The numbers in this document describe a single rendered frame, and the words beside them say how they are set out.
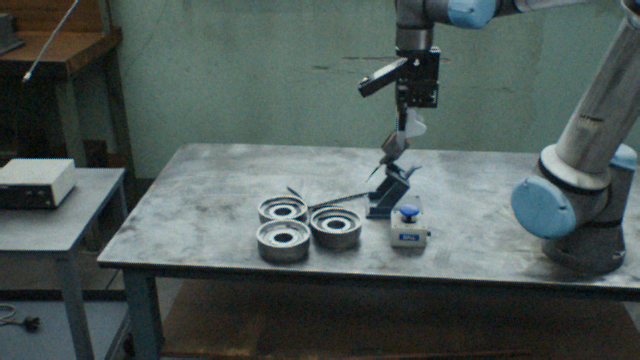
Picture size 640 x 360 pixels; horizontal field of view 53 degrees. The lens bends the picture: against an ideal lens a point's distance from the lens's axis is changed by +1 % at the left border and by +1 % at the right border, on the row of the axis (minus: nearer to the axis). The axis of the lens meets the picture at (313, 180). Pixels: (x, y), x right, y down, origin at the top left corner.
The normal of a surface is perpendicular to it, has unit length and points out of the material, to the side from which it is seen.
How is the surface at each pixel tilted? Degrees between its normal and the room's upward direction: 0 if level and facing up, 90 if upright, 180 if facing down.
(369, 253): 0
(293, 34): 90
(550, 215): 97
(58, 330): 0
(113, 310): 0
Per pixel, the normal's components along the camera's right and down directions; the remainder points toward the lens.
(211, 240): -0.01, -0.90
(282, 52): -0.10, 0.44
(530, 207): -0.78, 0.39
